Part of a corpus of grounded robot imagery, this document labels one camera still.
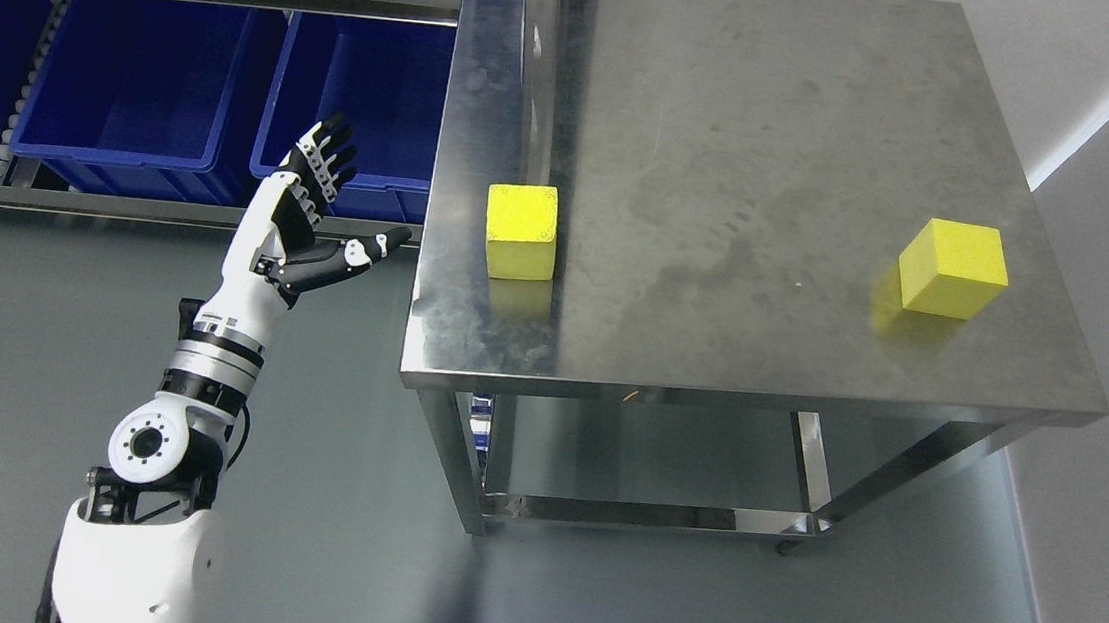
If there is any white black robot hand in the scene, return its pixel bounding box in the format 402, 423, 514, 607
212, 113, 413, 309

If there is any yellow foam block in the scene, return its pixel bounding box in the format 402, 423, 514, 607
484, 183, 559, 282
897, 218, 1010, 321

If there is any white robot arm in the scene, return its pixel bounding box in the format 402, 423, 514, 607
33, 273, 294, 623

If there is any blue plastic bin middle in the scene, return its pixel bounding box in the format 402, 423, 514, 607
10, 0, 288, 207

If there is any blue plastic bin right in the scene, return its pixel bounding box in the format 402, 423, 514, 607
250, 13, 456, 225

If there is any stainless steel table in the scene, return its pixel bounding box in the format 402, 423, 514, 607
400, 0, 1109, 555

